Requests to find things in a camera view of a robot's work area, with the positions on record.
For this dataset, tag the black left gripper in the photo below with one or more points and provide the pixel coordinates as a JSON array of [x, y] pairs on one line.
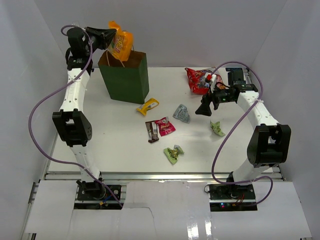
[[106, 35]]

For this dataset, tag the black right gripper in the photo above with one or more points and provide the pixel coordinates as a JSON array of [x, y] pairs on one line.
[[204, 109]]

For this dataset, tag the orange snack packet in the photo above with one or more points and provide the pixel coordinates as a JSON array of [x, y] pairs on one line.
[[122, 42]]

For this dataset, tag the large red snack bag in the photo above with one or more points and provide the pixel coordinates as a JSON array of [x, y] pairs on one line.
[[195, 80]]

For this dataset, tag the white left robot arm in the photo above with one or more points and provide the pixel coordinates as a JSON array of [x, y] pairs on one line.
[[70, 121]]

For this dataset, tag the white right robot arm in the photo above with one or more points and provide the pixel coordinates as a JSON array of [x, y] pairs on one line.
[[270, 140]]

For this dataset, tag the green paper bag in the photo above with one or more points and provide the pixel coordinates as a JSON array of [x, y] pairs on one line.
[[126, 81]]

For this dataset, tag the green snack packet right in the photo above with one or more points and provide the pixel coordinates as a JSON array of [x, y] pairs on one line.
[[216, 128]]

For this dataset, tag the green snack packet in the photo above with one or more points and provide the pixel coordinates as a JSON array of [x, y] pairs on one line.
[[173, 154], [216, 128]]

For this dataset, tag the grey foil snack packet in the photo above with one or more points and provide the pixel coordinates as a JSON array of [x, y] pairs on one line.
[[182, 114]]

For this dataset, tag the pink snack packet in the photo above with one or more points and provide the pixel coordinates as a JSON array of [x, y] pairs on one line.
[[165, 127]]

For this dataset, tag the yellow snack packet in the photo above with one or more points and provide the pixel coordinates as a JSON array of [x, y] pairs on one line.
[[149, 105]]

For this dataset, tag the green snack packet front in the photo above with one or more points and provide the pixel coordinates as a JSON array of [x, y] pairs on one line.
[[173, 154]]

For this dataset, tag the brown chocolate bar wrapper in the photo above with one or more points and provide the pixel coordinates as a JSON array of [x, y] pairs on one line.
[[152, 130]]

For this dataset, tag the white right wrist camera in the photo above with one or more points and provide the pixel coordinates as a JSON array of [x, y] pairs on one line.
[[209, 79]]

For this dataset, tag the aluminium table frame rail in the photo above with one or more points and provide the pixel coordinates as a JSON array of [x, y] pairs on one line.
[[173, 204]]

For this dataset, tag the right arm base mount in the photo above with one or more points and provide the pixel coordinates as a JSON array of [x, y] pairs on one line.
[[231, 198]]

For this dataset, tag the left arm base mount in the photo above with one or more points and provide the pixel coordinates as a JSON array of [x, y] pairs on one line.
[[93, 196]]

